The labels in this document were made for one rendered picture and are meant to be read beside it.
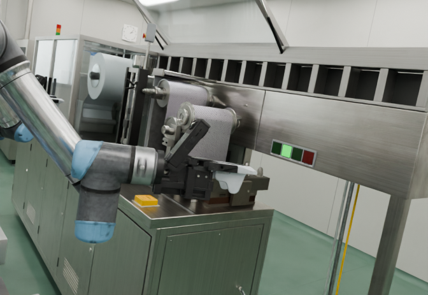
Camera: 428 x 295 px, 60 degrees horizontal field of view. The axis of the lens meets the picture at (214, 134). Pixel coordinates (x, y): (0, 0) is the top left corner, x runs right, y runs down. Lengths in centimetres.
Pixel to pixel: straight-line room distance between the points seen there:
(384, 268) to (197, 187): 108
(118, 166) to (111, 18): 684
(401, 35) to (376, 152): 280
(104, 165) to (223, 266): 109
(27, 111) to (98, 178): 22
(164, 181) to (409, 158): 91
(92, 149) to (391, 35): 376
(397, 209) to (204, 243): 77
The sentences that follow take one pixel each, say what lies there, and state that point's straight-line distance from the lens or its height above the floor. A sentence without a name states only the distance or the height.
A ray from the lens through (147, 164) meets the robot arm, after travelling 71.
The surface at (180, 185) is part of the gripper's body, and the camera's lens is 75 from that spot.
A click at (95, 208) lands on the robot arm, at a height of 113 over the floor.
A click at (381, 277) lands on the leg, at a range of 169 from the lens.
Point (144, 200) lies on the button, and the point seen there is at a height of 92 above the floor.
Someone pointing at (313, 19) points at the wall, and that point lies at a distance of 481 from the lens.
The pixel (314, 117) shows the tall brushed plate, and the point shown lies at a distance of 161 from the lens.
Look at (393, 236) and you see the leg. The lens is 163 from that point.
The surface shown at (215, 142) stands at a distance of 177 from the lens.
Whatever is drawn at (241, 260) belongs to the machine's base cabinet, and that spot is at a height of 66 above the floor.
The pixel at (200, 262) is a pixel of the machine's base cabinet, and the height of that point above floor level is 69.
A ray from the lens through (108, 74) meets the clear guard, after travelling 258.
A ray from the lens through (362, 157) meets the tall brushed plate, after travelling 148.
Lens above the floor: 138
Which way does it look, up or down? 6 degrees down
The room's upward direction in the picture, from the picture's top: 10 degrees clockwise
